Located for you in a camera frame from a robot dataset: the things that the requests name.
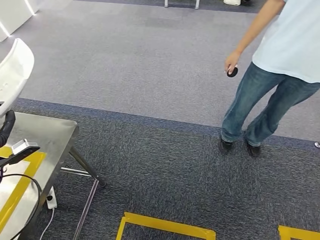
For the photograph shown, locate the white power strip cable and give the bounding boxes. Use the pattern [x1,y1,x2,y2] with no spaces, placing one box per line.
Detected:
[39,207,55,240]

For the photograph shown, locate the white table legs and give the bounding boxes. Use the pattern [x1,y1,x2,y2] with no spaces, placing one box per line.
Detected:
[163,0,201,10]

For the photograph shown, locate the yellow floor tape frame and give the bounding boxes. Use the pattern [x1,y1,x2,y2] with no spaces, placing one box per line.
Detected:
[115,211,217,240]
[277,224,320,240]

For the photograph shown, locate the person's hand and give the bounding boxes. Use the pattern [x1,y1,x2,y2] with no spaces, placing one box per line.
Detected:
[224,49,242,76]

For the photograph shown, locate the person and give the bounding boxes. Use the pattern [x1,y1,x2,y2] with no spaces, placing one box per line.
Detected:
[218,0,320,159]

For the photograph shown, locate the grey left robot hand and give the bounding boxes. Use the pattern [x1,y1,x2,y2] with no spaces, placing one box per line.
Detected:
[0,110,17,149]

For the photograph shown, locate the white curved plastic part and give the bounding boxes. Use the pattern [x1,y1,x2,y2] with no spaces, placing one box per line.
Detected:
[0,37,35,119]

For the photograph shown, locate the black round puck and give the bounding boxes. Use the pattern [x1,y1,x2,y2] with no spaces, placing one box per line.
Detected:
[226,65,239,79]

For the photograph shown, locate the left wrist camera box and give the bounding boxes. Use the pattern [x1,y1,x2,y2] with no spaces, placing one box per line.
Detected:
[0,139,41,169]

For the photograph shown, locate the white power strip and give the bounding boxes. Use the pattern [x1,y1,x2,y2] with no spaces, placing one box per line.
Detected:
[45,185,58,211]

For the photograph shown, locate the yellow workbench tape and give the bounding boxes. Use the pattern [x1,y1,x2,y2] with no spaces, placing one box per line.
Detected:
[0,145,48,233]

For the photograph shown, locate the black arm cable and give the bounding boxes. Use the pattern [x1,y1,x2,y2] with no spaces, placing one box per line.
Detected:
[0,173,43,240]

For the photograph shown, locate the steel workbench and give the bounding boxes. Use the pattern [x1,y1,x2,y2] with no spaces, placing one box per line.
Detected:
[0,111,107,240]

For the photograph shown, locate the white lit furniture block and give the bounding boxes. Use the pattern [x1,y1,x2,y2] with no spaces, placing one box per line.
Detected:
[0,0,42,43]

